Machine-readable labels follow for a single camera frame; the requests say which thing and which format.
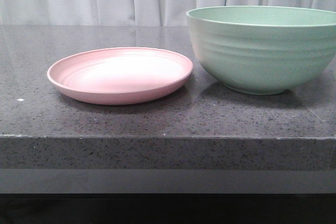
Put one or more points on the pink plate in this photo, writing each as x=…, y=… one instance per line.
x=120, y=76

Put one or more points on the green bowl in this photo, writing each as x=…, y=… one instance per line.
x=262, y=50

